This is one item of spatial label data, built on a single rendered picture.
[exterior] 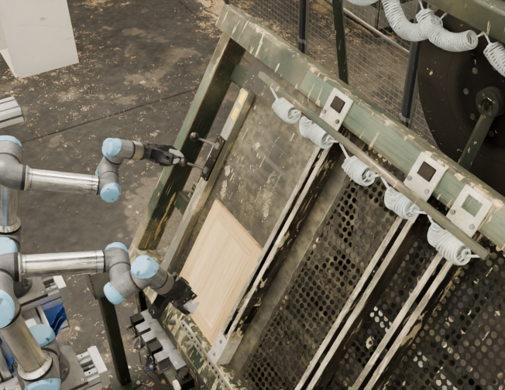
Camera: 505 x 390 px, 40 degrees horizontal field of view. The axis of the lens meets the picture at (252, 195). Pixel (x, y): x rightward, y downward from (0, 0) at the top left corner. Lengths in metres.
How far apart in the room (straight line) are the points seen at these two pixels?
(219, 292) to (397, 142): 1.07
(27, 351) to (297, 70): 1.32
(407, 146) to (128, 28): 5.30
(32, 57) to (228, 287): 4.13
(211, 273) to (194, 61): 3.83
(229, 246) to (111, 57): 4.11
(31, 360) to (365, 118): 1.34
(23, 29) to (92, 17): 1.24
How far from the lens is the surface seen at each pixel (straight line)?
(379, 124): 2.24
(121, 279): 2.25
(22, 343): 2.36
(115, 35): 7.09
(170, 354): 3.10
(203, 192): 2.94
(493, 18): 2.45
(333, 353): 2.37
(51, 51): 6.57
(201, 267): 2.96
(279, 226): 2.53
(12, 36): 6.43
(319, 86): 2.43
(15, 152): 2.76
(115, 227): 4.80
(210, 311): 2.92
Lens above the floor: 3.21
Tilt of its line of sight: 41 degrees down
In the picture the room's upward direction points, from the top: 1 degrees counter-clockwise
